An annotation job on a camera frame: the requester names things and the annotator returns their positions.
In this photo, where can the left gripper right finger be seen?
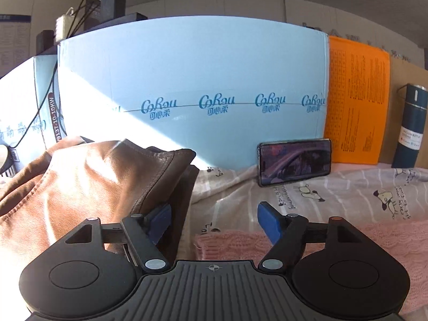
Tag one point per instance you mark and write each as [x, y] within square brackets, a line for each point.
[286, 233]

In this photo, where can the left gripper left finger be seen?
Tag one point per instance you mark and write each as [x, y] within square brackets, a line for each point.
[142, 234]

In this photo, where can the brown leather jacket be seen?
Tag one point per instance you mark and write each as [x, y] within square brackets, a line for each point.
[76, 179]

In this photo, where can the pink knitted sweater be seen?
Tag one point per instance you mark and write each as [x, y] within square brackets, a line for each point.
[384, 257]

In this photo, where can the cartoon dog print bedsheet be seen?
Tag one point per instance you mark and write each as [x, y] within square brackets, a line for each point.
[388, 205]

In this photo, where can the black smartphone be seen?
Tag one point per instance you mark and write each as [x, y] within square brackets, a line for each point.
[291, 161]

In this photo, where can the dark blue vacuum bottle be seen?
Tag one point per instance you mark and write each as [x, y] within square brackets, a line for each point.
[412, 126]

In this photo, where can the light blue tissue carton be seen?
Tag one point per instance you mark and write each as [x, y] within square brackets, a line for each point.
[217, 85]

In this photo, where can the orange printed box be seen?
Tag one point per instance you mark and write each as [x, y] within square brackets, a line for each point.
[358, 98]

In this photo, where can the brown cardboard box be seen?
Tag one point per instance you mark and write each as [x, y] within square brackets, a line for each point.
[401, 74]

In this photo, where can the white power strip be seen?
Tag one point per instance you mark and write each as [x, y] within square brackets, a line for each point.
[64, 25]

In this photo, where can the black power adapter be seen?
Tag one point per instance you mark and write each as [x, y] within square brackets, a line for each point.
[100, 11]

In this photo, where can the wall notice board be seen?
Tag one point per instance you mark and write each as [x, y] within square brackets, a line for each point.
[14, 41]

